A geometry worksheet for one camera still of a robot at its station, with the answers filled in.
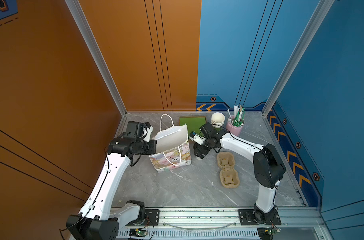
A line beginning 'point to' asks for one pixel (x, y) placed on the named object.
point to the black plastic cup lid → (200, 152)
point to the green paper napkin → (193, 124)
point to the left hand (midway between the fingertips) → (155, 144)
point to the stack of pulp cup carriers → (229, 178)
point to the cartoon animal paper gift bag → (172, 148)
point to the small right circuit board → (267, 233)
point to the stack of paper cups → (217, 119)
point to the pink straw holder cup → (235, 126)
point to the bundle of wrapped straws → (239, 114)
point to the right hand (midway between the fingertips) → (200, 147)
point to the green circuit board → (137, 232)
